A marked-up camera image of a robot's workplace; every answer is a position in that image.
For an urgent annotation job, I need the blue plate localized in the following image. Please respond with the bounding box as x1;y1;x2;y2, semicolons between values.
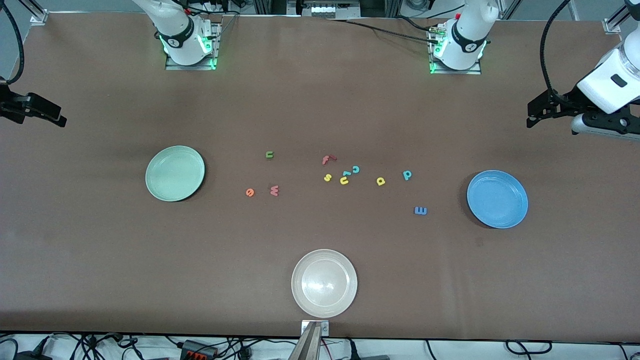
466;170;529;230

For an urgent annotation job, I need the pale green plate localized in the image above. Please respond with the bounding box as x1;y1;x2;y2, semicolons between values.
145;145;206;203

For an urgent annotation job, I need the silver electronics box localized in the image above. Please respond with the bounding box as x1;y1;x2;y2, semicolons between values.
299;0;362;20

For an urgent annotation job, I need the white plate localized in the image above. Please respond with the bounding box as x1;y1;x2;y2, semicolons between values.
291;249;359;319

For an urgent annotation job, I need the black orange power strip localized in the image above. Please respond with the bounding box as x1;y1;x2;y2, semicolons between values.
179;339;219;360

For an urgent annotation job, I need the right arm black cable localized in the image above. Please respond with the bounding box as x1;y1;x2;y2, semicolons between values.
0;0;26;86

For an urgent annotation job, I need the aluminium frame post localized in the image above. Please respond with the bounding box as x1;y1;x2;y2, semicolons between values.
20;0;49;26
602;0;640;35

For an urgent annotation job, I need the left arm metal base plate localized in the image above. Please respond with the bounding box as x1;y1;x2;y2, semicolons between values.
429;22;482;76

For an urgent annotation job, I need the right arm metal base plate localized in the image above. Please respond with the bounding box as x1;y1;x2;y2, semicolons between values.
165;21;222;71

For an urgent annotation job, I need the long black cable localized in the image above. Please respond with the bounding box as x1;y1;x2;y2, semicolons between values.
397;15;443;34
325;18;441;42

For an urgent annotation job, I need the looped black cable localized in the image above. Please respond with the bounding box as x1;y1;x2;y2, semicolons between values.
504;340;554;356

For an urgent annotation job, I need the silver mounting bracket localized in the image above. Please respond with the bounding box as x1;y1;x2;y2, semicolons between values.
301;320;330;337

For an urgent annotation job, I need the grey camera mount pole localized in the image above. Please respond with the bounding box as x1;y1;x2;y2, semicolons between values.
288;322;323;360

